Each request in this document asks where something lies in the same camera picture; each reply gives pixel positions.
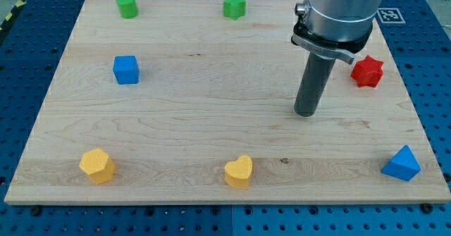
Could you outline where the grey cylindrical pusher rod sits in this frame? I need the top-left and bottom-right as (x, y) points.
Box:
(294, 53), (335, 117)

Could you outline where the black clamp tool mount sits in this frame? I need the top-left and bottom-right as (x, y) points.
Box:
(291, 20), (373, 64)

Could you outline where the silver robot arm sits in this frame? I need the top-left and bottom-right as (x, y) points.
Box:
(291, 0), (382, 117)

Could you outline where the yellow heart block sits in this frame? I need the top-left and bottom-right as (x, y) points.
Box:
(224, 155), (253, 190)

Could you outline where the yellow hexagon block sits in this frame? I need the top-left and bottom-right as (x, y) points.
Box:
(79, 148), (116, 185)

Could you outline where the red star block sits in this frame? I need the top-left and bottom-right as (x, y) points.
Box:
(350, 55), (384, 87)

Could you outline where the fiducial marker tag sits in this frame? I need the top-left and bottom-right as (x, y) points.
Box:
(377, 8), (405, 24)

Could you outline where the green star block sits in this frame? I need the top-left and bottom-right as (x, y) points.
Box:
(223, 0), (247, 20)

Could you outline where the blue triangle block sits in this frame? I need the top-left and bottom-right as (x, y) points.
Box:
(381, 145), (421, 181)

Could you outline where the wooden board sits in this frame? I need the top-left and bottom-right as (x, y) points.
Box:
(5, 0), (450, 206)

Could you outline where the blue cube block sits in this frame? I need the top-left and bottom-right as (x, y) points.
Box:
(113, 56), (140, 85)

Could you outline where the green cylinder block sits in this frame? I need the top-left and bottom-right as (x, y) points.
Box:
(116, 0), (138, 19)

